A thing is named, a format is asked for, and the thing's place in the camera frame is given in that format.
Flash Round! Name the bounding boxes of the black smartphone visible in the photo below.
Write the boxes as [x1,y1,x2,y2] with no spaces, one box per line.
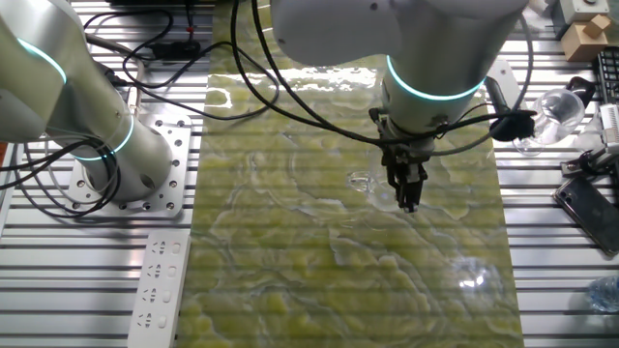
[553,176,619,257]

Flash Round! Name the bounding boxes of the green marble pattern mat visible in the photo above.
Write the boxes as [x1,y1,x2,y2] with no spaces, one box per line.
[176,0,526,348]

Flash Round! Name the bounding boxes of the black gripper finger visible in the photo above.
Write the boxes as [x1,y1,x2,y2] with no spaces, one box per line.
[389,176,408,212]
[407,176,429,214]

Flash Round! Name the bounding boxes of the white ribbed device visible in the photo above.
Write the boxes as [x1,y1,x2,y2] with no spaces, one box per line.
[598,103,619,156]

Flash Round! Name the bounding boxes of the clear plastic bottle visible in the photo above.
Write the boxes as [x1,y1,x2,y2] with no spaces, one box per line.
[587,275,619,314]

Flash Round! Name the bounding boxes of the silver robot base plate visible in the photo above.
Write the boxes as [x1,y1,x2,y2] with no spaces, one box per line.
[65,114,193,218]

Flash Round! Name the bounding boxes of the black holder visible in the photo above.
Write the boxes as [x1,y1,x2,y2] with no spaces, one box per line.
[565,75,597,107]

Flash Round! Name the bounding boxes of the black keyboard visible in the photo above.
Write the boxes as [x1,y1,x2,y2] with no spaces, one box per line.
[595,46,619,105]

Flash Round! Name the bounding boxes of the clear glass cup with handle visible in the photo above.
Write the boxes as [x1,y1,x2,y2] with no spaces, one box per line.
[347,149,422,213]

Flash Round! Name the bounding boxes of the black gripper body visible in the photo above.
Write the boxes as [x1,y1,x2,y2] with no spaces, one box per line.
[382,144,434,181]

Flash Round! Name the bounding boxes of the black looped table cable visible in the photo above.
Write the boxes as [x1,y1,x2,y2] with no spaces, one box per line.
[79,9,280,122]

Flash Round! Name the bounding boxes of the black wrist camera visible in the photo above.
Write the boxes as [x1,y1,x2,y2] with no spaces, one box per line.
[488,109,538,143]

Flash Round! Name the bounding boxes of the black power adapter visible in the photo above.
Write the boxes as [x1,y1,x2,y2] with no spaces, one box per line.
[152,40,202,62]

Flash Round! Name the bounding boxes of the grey button box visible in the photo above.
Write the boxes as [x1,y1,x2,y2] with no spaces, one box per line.
[559,0,610,25]

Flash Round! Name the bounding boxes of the black metal clamp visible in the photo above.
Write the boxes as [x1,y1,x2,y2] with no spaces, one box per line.
[560,149,619,181]

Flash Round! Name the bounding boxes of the white power strip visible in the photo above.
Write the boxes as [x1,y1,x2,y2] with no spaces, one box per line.
[126,230,192,348]

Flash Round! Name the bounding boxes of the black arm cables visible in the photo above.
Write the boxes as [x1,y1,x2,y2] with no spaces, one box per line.
[230,0,536,156]

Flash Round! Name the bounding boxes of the wooden block puzzle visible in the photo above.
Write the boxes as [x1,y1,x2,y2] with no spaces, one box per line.
[560,14,613,63]

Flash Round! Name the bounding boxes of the black cable bundle at base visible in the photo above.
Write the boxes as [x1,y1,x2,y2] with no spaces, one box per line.
[0,132,125,218]

